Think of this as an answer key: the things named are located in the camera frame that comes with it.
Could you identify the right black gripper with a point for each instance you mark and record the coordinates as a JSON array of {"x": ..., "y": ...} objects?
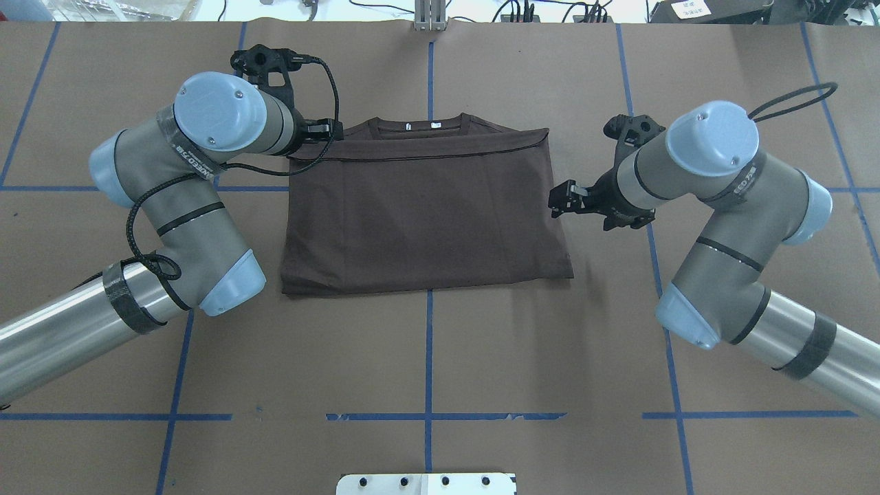
[{"x": 606, "y": 192}]

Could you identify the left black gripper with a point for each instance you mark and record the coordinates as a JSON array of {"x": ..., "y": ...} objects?
[{"x": 301, "y": 134}]

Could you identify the dark brown t-shirt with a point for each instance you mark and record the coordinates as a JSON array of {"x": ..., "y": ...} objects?
[{"x": 402, "y": 206}]

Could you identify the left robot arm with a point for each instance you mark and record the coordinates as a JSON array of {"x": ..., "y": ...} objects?
[{"x": 186, "y": 251}]

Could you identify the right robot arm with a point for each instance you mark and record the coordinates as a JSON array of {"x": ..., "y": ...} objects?
[{"x": 758, "y": 203}]

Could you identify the black box with label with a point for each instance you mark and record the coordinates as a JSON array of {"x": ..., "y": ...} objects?
[{"x": 709, "y": 12}]

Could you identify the aluminium frame post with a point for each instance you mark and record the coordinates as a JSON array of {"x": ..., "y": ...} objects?
[{"x": 430, "y": 15}]

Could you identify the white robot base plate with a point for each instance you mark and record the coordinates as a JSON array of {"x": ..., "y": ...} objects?
[{"x": 429, "y": 483}]

